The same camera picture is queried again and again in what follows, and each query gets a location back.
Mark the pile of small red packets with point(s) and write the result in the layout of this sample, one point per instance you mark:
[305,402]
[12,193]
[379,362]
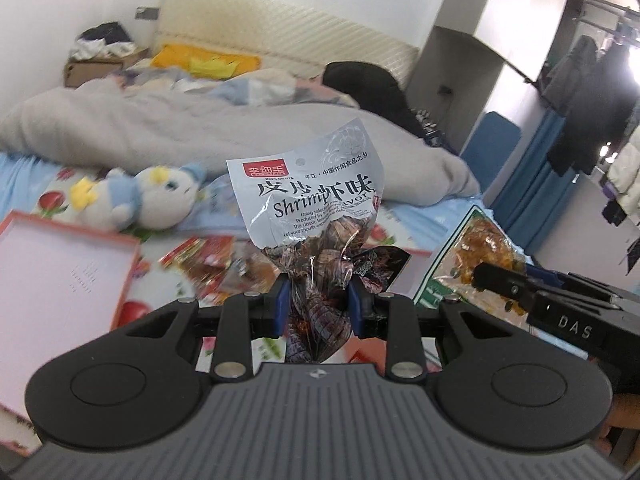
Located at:
[210,260]

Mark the cream quilted headboard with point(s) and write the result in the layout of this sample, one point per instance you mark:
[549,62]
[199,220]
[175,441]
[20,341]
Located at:
[280,25]

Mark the metal clothes rack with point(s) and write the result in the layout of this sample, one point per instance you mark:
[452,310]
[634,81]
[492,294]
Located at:
[615,15]

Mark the green-edged clear snack packet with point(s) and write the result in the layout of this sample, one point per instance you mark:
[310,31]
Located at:
[470,245]

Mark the white puffy jacket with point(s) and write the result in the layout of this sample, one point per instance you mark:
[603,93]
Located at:
[627,170]

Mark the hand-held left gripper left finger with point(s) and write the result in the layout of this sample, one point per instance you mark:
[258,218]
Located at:
[282,307]

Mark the grey duvet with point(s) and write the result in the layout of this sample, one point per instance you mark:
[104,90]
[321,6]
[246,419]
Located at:
[200,130]

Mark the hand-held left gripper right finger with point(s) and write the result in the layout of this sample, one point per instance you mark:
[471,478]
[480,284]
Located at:
[356,307]

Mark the black wall outlet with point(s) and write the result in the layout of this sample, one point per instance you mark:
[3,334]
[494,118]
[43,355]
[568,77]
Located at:
[445,90]

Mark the blue chair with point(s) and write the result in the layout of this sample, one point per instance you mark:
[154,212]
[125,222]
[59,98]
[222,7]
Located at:
[492,145]

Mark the person's right hand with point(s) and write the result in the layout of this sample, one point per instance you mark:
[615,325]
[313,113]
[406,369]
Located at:
[625,415]

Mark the pile of clothes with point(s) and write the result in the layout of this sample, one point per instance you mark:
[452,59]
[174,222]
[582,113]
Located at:
[102,40]

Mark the shallow pink box lid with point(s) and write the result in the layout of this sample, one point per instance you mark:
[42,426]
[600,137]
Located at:
[55,280]

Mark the black clothing on bed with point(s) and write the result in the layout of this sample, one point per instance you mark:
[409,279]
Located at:
[365,90]

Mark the dark hanging clothes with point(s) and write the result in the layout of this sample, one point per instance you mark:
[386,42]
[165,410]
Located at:
[595,105]

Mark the silver snack packet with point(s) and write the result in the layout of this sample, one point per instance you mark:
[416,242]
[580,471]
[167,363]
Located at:
[300,195]

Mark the deep orange cardboard box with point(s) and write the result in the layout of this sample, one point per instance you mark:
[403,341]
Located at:
[412,272]

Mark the light blue plastic bag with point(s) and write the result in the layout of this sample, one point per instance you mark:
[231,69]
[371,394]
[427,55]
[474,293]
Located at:
[220,200]

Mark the blue curtain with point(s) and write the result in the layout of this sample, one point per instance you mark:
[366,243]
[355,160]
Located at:
[535,180]

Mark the brown cardboard box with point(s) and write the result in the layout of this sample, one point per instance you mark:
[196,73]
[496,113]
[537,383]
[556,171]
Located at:
[95,71]

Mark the pastel patterned quilt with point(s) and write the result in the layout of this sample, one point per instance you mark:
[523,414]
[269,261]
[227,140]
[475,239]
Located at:
[260,87]

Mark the grey wall switch plate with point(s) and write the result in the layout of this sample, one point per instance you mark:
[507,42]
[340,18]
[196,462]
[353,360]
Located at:
[146,13]

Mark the white and blue plush toy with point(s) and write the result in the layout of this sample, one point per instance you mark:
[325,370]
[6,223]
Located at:
[150,195]

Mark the checkered cloth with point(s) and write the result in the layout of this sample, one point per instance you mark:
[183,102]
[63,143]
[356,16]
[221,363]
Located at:
[435,130]

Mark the yellow pillow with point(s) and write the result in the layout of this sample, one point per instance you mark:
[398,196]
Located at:
[200,60]

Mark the grey wardrobe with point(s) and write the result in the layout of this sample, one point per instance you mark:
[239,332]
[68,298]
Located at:
[500,10]

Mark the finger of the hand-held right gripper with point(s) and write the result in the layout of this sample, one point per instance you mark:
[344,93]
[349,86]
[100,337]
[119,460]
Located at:
[505,282]
[550,274]

